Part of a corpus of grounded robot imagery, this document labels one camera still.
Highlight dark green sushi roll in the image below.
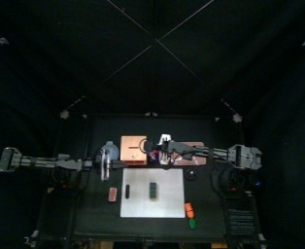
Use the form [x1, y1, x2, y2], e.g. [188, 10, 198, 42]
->
[147, 182, 158, 199]

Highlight white small object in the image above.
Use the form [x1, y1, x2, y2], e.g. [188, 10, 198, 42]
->
[156, 133, 172, 146]

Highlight orange brown box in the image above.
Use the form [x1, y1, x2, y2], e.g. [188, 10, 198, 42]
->
[119, 135, 148, 166]

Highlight pink flat tray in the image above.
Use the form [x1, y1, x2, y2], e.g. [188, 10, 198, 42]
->
[171, 141, 207, 166]

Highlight pink red toy food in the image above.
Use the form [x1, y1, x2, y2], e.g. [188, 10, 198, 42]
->
[107, 187, 118, 203]

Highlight white cutting board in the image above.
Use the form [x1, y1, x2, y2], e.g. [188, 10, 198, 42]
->
[119, 167, 186, 219]

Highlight orange toy food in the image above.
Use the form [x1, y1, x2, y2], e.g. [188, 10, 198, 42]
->
[183, 202, 195, 219]

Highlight printed label sheet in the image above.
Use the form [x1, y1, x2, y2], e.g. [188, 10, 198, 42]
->
[226, 207, 258, 238]

